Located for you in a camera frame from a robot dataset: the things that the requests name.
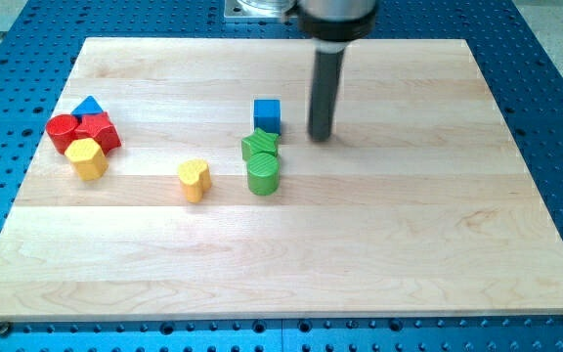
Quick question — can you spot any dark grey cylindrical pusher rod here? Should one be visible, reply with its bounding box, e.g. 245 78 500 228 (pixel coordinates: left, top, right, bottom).
307 50 344 142

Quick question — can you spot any blue cube block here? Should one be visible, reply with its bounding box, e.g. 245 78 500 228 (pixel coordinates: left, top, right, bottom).
253 99 282 135

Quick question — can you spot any green star block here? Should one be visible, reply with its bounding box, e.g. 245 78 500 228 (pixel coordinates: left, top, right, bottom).
240 128 280 161

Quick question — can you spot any red star block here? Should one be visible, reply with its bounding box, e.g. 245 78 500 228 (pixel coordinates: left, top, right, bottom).
75 111 121 154

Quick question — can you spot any green cylinder block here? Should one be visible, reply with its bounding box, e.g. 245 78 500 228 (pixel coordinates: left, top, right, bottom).
246 153 280 196

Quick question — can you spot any yellow heart block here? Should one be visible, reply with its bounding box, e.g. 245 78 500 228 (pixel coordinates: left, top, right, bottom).
178 159 212 203

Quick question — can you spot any light wooden board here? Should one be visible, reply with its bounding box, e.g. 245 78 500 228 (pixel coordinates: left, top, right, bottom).
0 37 563 322

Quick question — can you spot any blue triangle block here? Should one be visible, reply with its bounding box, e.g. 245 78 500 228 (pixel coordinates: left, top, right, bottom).
71 96 104 119

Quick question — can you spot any yellow hexagon block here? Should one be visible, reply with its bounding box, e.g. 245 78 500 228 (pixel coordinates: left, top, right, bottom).
65 138 108 181

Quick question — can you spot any red cylinder block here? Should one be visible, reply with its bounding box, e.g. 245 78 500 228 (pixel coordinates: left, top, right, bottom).
45 114 79 154

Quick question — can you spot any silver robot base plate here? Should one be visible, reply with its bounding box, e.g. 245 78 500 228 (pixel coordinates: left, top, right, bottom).
223 0 296 22

